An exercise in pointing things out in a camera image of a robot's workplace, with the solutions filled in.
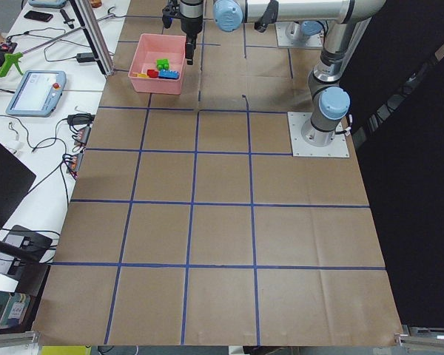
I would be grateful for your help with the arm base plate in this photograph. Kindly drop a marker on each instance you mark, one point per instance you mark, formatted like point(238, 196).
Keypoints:
point(307, 142)
point(299, 34)

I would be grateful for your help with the red toy block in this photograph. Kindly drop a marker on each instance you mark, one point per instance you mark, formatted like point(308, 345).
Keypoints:
point(151, 73)

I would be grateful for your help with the aluminium frame post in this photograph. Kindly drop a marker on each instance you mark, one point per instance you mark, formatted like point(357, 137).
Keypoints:
point(86, 17)

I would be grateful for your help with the blue toy block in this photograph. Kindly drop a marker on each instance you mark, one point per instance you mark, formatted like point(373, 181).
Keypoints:
point(169, 74)

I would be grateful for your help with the teach pendant tablet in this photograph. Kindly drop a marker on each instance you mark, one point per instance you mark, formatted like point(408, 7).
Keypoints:
point(38, 93)

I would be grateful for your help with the black power adapter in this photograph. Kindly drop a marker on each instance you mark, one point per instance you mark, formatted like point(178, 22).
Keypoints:
point(84, 57)

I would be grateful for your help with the pink plastic box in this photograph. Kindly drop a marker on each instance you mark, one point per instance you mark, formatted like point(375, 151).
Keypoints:
point(151, 47)

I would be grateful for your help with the black phone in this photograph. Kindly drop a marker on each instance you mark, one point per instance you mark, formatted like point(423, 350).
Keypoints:
point(38, 16)

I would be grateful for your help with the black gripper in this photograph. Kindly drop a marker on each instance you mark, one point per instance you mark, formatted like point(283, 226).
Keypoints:
point(191, 25)

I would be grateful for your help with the green toy block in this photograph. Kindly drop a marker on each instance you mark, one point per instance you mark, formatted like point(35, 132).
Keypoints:
point(162, 64)

